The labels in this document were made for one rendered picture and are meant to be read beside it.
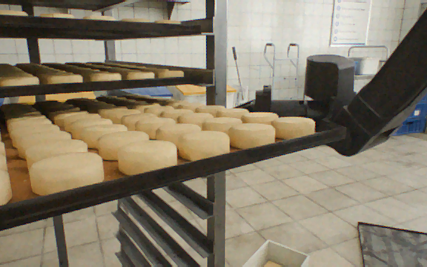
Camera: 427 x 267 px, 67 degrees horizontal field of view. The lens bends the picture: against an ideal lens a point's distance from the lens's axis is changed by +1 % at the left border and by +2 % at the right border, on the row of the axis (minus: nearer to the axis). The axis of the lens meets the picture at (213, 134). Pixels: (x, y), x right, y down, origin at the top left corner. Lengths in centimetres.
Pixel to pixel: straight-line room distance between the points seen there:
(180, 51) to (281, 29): 133
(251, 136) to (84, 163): 16
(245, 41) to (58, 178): 373
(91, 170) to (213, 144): 11
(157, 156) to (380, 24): 518
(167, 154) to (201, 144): 4
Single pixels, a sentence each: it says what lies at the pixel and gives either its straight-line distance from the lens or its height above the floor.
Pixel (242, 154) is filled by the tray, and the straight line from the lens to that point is 29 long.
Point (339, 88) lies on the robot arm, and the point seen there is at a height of 105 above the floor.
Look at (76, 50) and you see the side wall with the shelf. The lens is 339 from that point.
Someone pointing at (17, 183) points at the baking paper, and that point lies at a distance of 30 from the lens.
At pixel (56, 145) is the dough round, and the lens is 32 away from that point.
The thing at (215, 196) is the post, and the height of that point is 81.
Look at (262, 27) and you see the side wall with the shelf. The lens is 403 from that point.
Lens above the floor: 110
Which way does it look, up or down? 15 degrees down
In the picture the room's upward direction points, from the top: straight up
